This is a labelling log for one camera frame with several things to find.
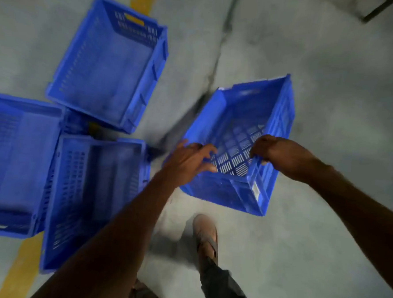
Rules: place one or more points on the brown sandal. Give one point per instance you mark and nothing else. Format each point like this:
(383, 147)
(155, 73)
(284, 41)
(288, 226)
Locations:
(149, 297)
(205, 232)

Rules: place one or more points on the person's right fingers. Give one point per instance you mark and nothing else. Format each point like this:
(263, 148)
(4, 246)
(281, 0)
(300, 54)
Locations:
(259, 149)

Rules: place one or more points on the dark trouser leg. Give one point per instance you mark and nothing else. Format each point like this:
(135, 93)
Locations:
(223, 288)

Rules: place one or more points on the person's left hand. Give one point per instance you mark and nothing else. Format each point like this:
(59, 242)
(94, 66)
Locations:
(185, 165)

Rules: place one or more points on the person's left forearm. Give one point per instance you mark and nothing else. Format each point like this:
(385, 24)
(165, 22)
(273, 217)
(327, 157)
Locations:
(111, 245)

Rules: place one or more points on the dark metal bar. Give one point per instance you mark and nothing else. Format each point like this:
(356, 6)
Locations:
(379, 10)

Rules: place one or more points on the person's right forearm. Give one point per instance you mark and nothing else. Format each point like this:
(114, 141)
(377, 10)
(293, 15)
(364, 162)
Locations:
(361, 217)

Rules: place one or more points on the blue plastic perforated crate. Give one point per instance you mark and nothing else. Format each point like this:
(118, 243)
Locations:
(19, 163)
(227, 195)
(94, 187)
(105, 71)

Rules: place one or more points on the person's right hand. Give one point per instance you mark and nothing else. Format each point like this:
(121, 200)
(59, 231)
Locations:
(285, 157)

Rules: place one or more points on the person's left thumb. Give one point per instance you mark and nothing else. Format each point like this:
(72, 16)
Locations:
(209, 168)

